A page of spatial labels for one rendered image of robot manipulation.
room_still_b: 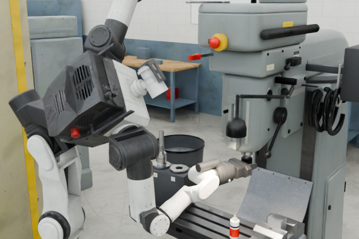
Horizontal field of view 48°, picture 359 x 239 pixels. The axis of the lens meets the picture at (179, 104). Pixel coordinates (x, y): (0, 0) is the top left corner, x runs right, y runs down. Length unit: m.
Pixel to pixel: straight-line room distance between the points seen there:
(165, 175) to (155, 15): 5.78
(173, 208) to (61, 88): 0.58
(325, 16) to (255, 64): 4.51
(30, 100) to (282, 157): 1.20
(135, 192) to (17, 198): 1.80
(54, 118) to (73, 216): 0.47
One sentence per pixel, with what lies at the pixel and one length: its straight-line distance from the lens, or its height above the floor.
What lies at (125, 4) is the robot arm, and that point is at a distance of 1.59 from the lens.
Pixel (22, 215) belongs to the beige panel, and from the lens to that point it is 3.18.
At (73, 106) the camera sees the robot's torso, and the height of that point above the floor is 1.57.
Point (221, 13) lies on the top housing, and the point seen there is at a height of 1.86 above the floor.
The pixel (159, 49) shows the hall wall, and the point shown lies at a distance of 7.54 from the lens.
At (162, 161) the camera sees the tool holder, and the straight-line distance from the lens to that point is 2.02.
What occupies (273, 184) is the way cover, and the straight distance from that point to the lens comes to 2.11.
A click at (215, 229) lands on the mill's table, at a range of 1.90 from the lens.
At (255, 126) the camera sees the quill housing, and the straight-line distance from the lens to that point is 1.57.
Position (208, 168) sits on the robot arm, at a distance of 1.56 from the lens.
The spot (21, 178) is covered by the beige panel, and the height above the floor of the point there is 0.70.
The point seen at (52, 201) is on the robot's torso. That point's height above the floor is 1.13.
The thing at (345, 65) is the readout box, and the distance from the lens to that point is 1.69.
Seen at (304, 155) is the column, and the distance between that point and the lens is 2.02.
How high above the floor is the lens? 1.89
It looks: 14 degrees down
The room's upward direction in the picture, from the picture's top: straight up
